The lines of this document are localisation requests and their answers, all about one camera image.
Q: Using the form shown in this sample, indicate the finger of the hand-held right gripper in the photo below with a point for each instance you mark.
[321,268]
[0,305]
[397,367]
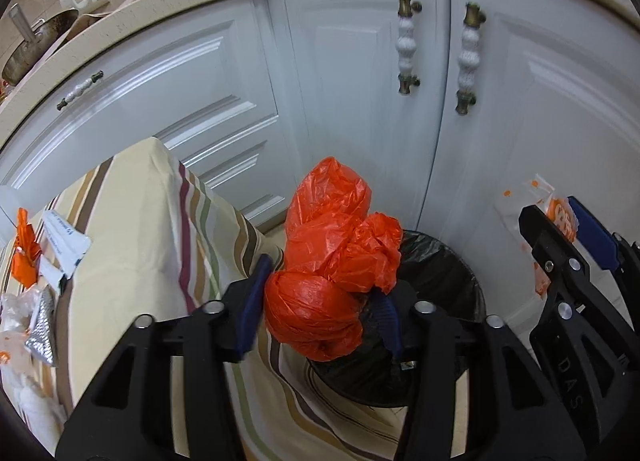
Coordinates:
[595,233]
[550,251]

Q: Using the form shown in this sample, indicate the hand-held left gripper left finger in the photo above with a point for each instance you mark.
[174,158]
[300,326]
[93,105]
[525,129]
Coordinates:
[252,311]

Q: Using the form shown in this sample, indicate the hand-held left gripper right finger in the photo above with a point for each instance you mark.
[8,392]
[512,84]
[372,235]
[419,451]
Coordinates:
[386,313]

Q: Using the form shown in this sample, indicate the clear orange-printed plastic bag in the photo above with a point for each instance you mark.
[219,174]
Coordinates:
[520,196]

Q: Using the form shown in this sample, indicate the black trash bin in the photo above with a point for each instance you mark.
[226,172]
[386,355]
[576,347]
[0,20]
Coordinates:
[450,281]

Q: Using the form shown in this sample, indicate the orange plastic bag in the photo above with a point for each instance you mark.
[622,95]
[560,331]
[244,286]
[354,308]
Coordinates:
[320,241]

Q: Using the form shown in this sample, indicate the white printed packet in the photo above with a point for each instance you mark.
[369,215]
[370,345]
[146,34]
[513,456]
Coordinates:
[65,238]

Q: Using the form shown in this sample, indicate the orange wrapper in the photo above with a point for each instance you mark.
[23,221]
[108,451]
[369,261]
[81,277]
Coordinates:
[26,251]

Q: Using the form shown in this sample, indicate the large white cabinet door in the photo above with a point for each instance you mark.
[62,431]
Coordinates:
[550,116]

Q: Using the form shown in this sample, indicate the striped tablecloth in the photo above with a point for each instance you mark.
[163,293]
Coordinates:
[140,221]

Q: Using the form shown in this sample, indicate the small white packet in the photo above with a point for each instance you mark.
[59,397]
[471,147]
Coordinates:
[50,273]

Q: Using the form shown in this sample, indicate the silver foil wrapper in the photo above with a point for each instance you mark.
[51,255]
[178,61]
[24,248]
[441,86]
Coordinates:
[42,336]

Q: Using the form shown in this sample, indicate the narrow white cabinet door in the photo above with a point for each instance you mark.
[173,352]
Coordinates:
[350,91]

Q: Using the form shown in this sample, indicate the wide white cabinet door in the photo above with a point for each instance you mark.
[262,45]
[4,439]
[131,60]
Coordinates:
[150,101]

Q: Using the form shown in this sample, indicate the white tissue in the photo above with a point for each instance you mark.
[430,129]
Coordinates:
[37,406]

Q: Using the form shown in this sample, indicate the clear crumpled plastic bag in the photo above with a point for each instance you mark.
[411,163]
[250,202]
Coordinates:
[15,313]

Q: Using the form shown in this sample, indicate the metal wok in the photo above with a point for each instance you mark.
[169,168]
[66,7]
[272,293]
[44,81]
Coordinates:
[35,51]

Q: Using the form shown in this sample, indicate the white wall socket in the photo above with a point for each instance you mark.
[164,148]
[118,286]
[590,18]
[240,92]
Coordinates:
[72,2]

